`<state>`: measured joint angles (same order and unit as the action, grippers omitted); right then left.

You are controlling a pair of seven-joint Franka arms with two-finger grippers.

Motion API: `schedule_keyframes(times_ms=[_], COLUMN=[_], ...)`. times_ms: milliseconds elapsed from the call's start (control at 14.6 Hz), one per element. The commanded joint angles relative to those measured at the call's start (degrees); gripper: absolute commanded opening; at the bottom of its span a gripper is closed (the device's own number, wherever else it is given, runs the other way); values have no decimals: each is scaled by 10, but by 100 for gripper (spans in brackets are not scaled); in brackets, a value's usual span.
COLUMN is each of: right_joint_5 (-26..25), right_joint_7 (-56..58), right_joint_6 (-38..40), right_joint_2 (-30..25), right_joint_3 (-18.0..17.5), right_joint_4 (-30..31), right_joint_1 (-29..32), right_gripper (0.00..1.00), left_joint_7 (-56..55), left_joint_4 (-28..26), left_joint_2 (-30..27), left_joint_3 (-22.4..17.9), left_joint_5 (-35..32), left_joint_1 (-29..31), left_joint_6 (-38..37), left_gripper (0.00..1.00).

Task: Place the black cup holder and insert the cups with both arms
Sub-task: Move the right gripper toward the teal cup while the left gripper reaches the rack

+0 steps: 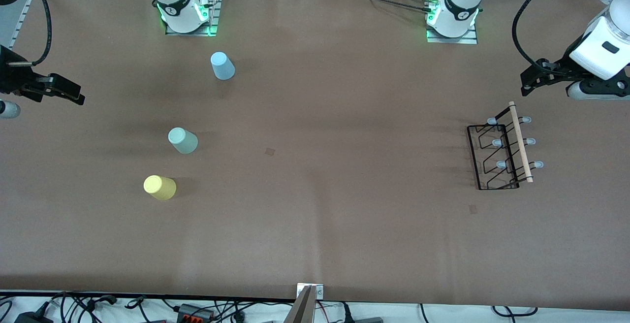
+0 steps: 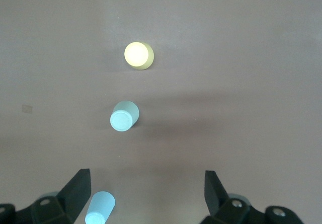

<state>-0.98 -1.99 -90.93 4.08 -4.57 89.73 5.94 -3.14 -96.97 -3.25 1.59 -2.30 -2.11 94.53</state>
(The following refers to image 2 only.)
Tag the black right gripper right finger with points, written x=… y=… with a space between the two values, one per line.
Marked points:
x=221 y=209

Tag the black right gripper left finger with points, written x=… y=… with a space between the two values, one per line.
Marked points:
x=68 y=204

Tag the pale green plastic cup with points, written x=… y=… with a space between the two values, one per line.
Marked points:
x=122 y=119

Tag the yellow plastic cup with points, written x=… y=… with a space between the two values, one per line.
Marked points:
x=137 y=55

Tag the light blue plastic cup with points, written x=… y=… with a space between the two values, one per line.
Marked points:
x=100 y=206

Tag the brown table cover sheet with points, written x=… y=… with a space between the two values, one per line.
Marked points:
x=226 y=58

